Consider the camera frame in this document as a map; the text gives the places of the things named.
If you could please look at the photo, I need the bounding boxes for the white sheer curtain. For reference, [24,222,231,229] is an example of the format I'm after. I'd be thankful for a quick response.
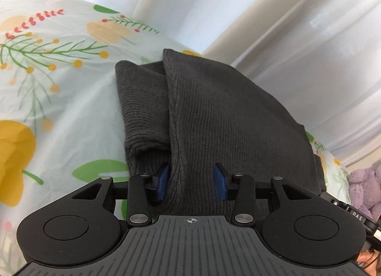
[86,0,380,165]

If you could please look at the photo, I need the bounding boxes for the purple plush teddy bear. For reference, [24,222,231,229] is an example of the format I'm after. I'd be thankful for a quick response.
[347,164,381,221]

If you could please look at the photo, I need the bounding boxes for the person's right hand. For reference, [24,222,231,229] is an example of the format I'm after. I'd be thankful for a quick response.
[356,250,380,276]

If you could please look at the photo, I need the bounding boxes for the floral print bed sheet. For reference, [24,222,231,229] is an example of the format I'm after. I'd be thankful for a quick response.
[1,0,363,275]

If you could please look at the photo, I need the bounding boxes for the dark grey ribbed knit sweater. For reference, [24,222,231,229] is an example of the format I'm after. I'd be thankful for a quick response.
[115,49,326,216]

